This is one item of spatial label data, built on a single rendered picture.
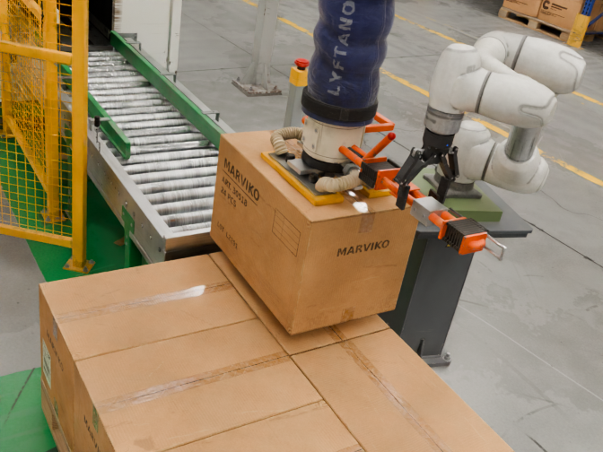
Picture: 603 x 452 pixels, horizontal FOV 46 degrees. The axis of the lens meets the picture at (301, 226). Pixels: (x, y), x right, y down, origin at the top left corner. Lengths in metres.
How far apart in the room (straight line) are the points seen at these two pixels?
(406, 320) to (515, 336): 0.73
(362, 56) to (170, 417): 1.10
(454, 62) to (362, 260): 0.71
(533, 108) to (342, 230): 0.65
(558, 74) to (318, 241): 0.85
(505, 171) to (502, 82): 1.01
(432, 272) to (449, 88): 1.32
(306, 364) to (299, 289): 0.26
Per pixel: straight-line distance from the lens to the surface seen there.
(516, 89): 1.72
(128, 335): 2.24
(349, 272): 2.15
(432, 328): 3.13
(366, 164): 1.97
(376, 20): 1.99
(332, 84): 2.02
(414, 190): 1.91
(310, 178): 2.10
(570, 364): 3.56
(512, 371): 3.37
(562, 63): 2.25
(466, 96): 1.73
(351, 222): 2.04
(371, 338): 2.36
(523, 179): 2.72
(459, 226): 1.76
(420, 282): 2.94
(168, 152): 3.42
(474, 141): 2.74
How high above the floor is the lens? 1.96
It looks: 29 degrees down
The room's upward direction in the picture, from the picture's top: 10 degrees clockwise
